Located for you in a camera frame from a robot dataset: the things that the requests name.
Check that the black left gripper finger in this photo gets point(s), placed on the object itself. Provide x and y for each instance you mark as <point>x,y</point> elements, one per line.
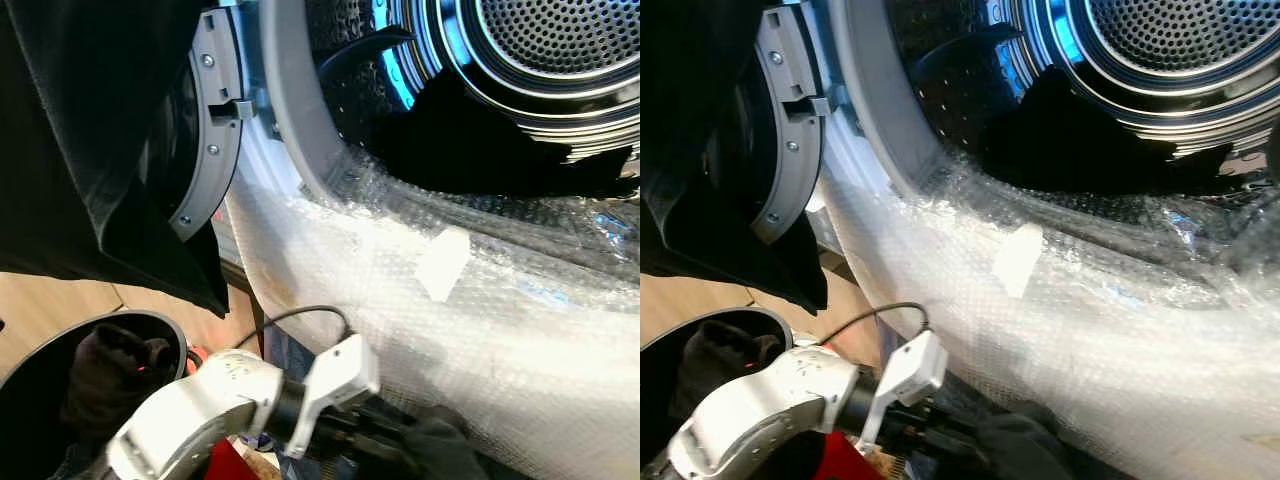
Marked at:
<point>435,425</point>
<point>455,462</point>
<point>1010,420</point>
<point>1035,458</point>

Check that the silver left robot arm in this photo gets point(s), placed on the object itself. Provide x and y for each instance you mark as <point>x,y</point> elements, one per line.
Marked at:
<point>780,400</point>
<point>200,400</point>

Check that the red object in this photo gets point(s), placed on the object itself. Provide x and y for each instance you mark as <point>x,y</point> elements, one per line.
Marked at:
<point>228,465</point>
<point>845,460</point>

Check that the clear bubble wrap sheet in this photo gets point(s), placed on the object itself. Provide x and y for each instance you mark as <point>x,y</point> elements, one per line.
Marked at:
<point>540,380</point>
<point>1140,370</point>

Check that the white tape piece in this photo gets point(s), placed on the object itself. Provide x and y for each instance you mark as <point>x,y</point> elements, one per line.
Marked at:
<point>442,265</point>
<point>1018,260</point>

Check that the black round laundry basket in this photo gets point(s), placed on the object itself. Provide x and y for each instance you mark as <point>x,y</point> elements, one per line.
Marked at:
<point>25,420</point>
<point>662,400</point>

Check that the dark clothing in basket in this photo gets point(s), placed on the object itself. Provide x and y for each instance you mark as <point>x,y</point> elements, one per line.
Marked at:
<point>730,365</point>
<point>115,375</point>

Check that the white front-load washer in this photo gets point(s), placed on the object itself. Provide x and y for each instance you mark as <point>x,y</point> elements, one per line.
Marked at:
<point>255,175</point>
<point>850,170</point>

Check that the black clothing in drum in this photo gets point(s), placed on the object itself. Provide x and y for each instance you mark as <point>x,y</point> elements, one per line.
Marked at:
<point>1070,150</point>
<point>470,150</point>

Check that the grey rubber door gasket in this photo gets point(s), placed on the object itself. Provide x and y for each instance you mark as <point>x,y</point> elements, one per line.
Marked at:
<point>290,100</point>
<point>865,90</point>

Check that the grey washer door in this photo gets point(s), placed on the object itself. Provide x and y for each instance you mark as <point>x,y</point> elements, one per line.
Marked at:
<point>215,120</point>
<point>790,110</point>

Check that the perforated steel washer drum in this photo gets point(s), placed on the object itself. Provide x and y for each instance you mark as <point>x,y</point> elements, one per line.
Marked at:
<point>1170,40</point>
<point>560,40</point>

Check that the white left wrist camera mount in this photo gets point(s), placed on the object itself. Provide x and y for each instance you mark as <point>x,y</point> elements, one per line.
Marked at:
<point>910,370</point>
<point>340,375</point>

